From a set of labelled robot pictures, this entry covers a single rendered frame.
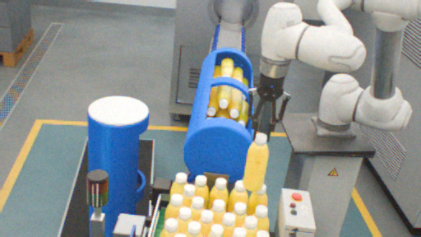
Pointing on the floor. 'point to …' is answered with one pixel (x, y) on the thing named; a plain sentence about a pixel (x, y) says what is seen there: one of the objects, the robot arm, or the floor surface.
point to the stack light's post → (98, 226)
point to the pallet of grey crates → (15, 30)
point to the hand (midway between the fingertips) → (262, 130)
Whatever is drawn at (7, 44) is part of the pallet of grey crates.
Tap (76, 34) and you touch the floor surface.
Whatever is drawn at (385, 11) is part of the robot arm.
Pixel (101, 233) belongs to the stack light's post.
